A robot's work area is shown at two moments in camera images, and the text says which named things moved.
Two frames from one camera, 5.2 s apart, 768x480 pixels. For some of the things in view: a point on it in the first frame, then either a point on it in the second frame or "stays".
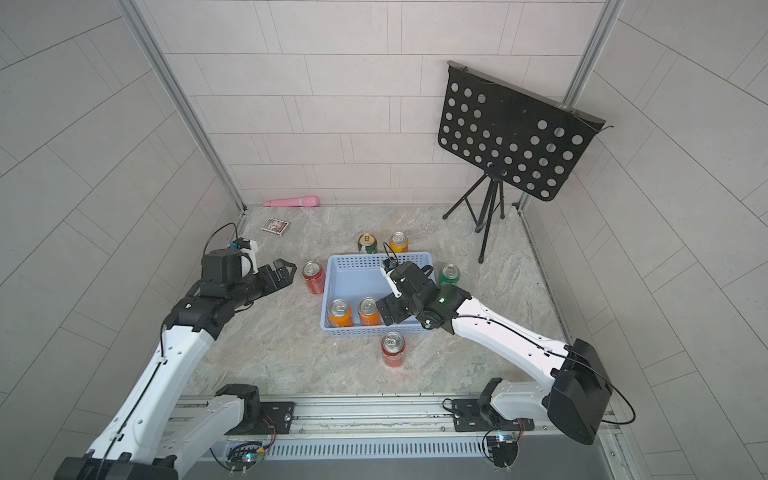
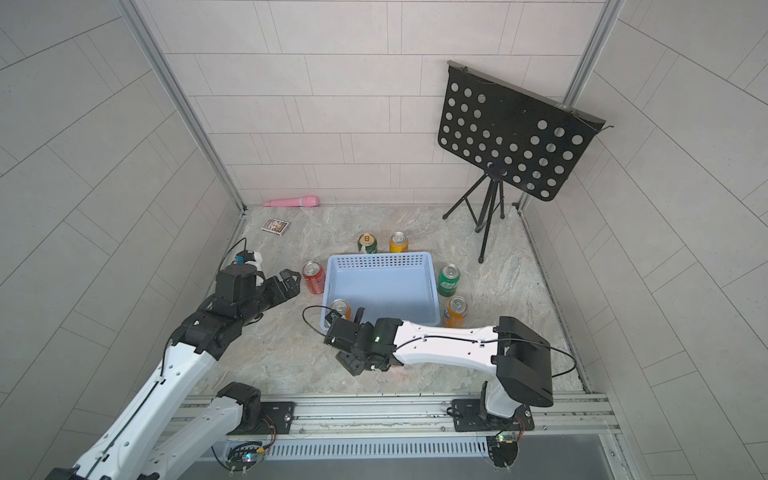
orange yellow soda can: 399,242 stays
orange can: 340,314 stays
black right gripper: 396,313 → 346,361
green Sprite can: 449,274 stays
